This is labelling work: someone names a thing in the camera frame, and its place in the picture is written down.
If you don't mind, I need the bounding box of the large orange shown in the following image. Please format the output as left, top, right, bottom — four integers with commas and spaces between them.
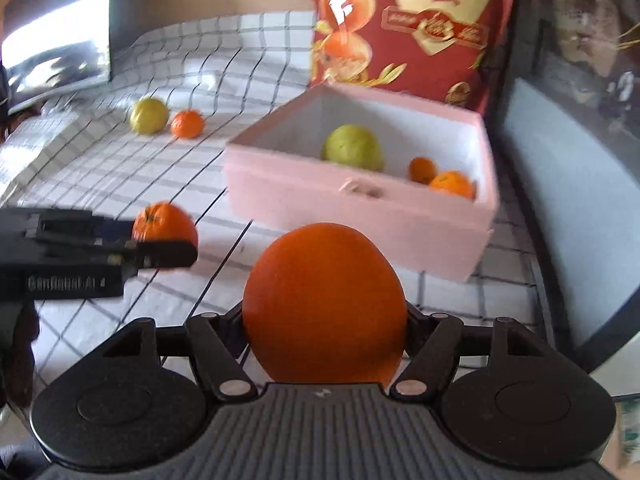
242, 222, 408, 386

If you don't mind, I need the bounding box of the pink cardboard box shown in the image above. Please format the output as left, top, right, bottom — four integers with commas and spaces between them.
222, 84, 499, 284

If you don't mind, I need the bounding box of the small tangerine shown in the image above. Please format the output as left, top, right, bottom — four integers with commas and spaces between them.
170, 110, 206, 139
132, 201, 199, 272
429, 170, 477, 201
408, 156, 440, 184

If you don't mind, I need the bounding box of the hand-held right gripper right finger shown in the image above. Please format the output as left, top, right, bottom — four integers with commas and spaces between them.
389, 302, 540, 402

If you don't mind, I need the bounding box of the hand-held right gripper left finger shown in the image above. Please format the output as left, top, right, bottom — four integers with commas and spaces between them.
101, 304, 259, 404

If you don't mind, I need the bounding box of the red snack bag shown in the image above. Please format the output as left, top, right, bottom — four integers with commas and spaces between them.
309, 0, 522, 117

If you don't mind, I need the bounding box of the large green lemon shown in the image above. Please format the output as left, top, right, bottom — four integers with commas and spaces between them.
321, 125, 386, 172

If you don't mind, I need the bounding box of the white black checked tablecloth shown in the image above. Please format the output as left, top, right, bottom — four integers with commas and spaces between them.
0, 9, 557, 401

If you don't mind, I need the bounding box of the yellow-green lemon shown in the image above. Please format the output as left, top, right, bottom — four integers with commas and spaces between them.
129, 97, 169, 135

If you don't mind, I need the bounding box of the black monitor screen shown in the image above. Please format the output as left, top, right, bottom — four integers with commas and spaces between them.
486, 0, 640, 376

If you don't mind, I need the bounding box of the white green package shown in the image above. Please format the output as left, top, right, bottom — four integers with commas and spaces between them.
612, 394, 640, 471

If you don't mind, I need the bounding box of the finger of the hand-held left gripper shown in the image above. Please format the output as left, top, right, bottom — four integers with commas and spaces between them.
91, 215, 147, 244
106, 239, 199, 272

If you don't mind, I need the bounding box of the grey metal appliance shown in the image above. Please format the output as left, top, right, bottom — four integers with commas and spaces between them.
0, 0, 115, 113

